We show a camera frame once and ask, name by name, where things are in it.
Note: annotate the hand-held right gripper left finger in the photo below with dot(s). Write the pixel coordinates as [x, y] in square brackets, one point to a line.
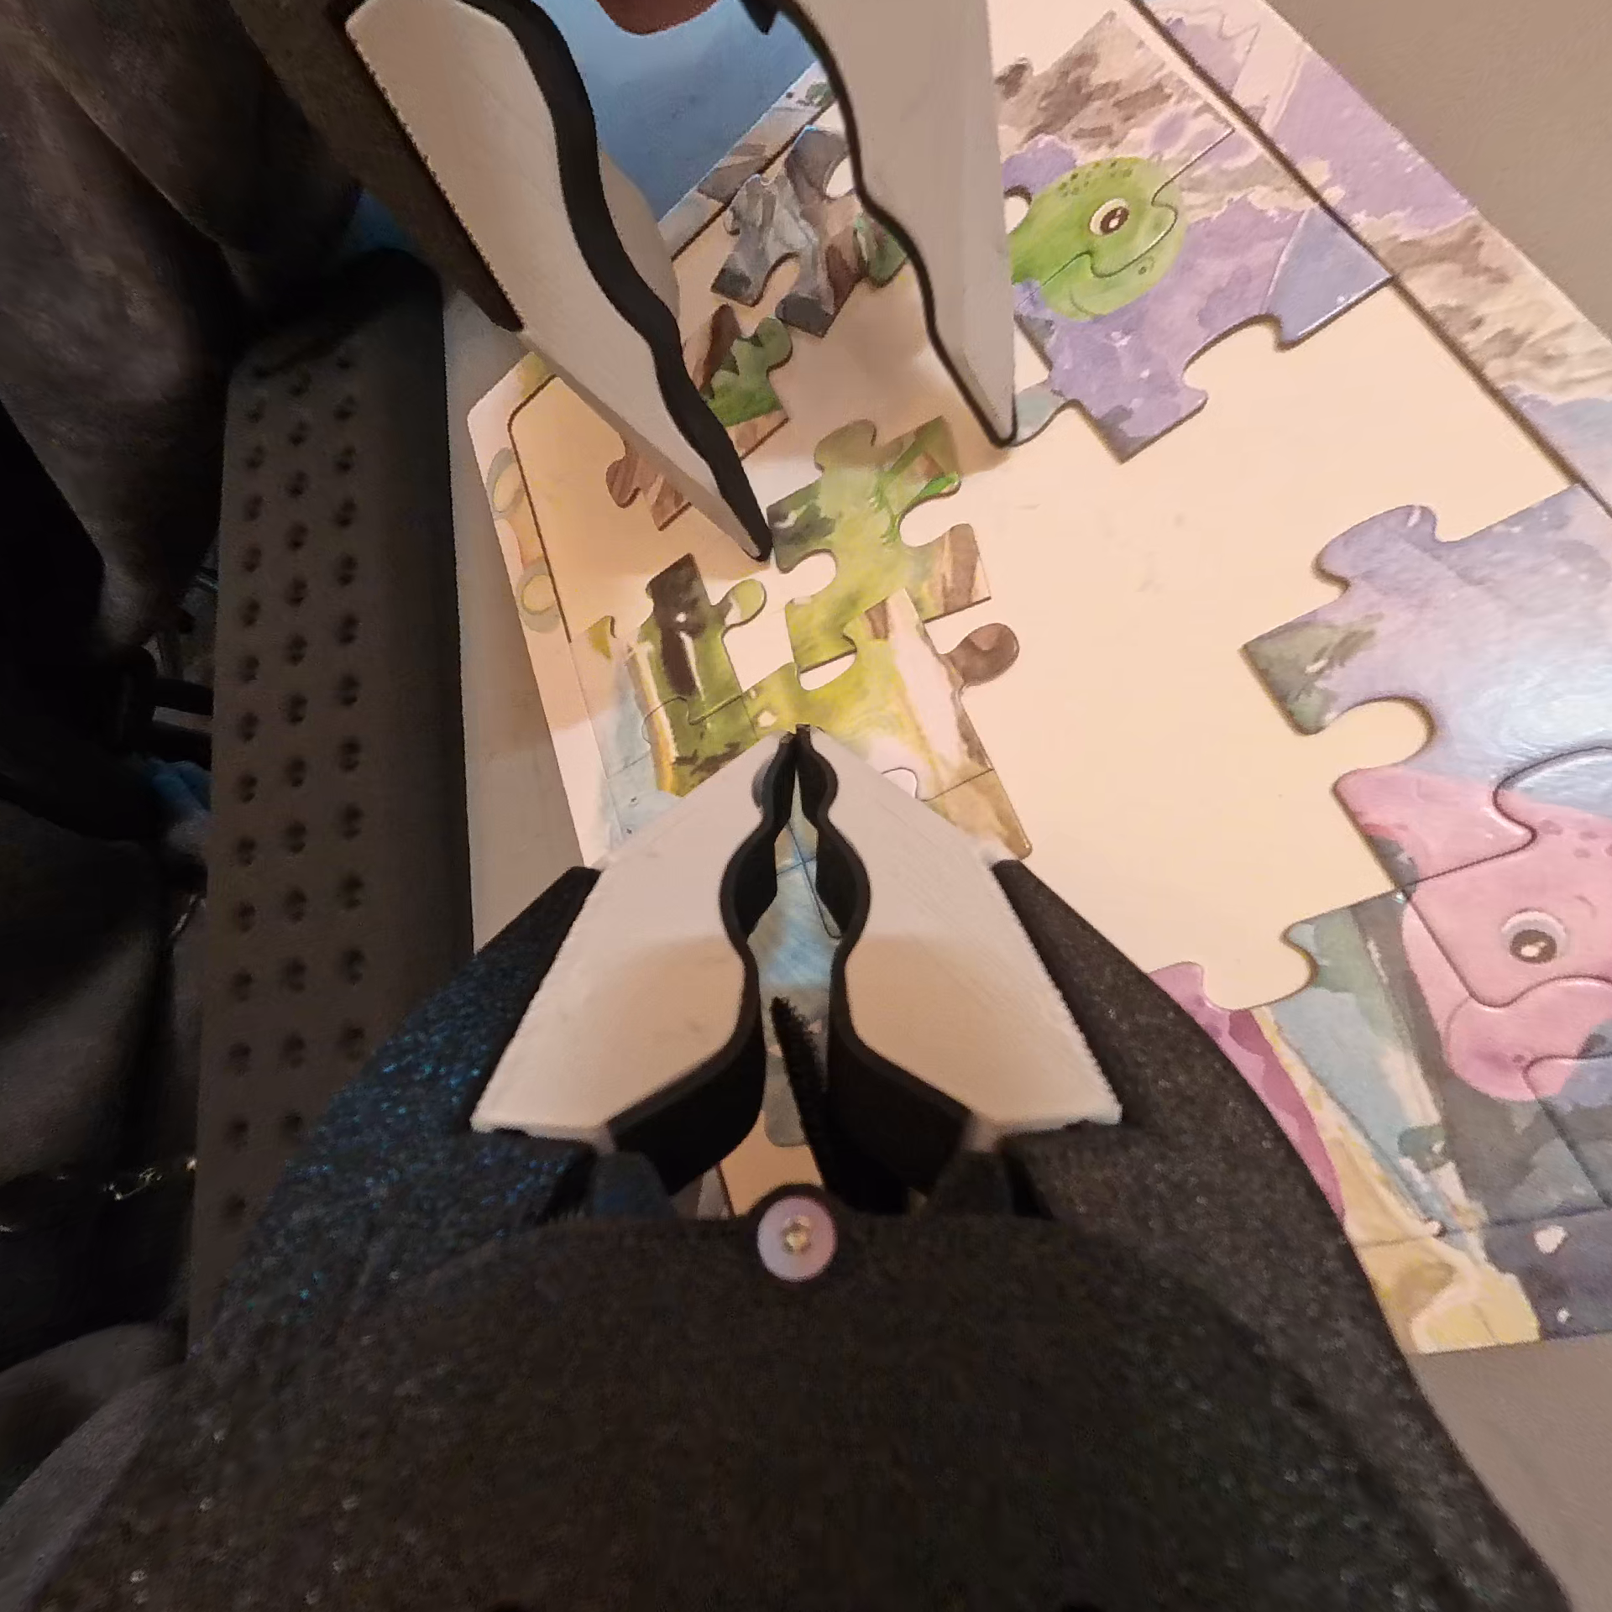
[630, 994]

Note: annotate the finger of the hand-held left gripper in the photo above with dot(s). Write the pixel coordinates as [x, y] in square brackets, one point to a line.
[931, 125]
[503, 188]

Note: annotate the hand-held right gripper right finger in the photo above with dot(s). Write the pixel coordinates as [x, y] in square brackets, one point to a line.
[970, 994]

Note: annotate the green dinosaur head puzzle piece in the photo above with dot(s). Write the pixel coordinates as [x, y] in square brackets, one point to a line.
[1096, 226]

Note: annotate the green and brown puzzle piece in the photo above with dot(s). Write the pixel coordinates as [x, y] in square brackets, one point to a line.
[743, 378]

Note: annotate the green grass puzzle piece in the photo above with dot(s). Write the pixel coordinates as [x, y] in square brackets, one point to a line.
[870, 554]

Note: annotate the dinosaur puzzle tray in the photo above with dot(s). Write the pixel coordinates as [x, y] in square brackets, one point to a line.
[1133, 566]

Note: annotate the blue purple puzzle piece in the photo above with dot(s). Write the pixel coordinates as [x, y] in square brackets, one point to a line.
[1448, 629]

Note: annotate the grey desk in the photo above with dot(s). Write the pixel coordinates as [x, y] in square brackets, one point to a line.
[1486, 100]

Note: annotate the pink dinosaur head puzzle piece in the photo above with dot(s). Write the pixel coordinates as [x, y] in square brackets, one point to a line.
[1524, 1007]

